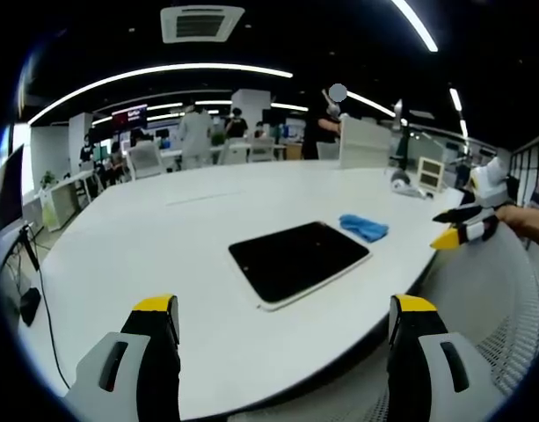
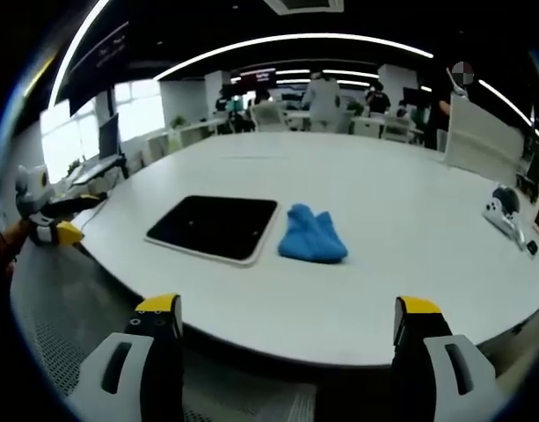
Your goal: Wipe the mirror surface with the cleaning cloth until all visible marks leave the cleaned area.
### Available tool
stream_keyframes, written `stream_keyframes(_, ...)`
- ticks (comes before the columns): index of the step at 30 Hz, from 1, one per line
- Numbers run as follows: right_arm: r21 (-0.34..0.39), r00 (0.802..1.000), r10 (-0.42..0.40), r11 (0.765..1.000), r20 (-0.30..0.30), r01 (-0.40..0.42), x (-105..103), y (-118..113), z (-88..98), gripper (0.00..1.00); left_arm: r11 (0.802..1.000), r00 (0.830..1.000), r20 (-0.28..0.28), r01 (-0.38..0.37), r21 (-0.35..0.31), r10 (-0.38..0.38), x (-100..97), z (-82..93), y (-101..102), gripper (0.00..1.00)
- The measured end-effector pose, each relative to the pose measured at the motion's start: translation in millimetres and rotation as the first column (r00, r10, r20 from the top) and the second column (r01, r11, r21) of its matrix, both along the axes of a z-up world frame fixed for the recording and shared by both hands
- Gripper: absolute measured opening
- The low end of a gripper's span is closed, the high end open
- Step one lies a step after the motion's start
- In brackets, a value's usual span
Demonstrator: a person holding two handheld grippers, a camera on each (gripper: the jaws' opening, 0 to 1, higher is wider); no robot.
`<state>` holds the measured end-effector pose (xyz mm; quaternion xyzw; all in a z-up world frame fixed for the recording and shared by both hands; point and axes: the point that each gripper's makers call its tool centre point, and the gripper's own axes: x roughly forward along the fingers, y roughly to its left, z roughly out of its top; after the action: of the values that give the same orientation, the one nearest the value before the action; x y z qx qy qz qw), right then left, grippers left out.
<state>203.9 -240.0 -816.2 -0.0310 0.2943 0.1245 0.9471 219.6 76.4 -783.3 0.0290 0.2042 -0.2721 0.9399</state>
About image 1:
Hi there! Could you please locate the white side desk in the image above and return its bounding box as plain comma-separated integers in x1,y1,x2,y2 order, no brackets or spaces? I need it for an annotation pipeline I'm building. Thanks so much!
36,169,104,233

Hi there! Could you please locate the blue cleaning cloth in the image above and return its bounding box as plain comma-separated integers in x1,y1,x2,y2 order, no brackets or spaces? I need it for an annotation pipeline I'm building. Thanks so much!
339,214,390,243

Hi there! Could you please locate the small wooden drawer box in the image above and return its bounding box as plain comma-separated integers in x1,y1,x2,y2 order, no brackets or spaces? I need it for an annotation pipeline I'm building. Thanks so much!
417,156,446,193

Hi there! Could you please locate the white mesh office chair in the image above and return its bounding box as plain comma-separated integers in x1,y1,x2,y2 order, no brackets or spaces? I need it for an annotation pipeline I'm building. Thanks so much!
233,222,539,422

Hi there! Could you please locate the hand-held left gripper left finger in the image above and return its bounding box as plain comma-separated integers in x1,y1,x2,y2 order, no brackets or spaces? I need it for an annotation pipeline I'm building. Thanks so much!
62,294,182,422

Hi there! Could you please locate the grey and white device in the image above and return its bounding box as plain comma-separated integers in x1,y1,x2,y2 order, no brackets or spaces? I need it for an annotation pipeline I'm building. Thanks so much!
390,167,435,200

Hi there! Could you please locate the white desk partition panel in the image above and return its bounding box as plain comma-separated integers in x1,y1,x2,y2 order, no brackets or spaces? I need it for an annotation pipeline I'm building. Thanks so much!
338,115,393,170

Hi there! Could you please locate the white ceiling air conditioner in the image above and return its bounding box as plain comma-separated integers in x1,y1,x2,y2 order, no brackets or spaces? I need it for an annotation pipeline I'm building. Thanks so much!
160,4,245,45

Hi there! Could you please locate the person's right hand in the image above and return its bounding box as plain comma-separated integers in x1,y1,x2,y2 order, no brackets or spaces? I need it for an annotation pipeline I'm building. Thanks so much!
496,205,539,253

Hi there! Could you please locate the black cable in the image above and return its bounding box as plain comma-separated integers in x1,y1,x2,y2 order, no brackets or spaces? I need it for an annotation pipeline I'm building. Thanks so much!
20,223,71,390

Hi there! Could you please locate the black power adapter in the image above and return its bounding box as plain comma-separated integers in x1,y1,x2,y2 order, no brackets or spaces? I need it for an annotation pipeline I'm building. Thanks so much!
18,287,42,327

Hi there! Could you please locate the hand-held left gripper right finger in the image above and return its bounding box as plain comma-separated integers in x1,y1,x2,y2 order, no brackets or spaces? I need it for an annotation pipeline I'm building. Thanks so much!
386,294,507,422

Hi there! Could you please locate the black computer monitor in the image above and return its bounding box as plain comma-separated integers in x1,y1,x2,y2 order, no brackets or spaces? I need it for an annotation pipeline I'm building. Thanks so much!
0,143,25,236

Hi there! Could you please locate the wall display screen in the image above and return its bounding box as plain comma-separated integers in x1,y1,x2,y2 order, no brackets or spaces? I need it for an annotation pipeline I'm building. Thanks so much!
111,104,149,132

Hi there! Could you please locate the black tablet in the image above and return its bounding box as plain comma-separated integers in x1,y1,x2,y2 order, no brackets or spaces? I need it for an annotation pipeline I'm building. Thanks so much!
228,221,373,312

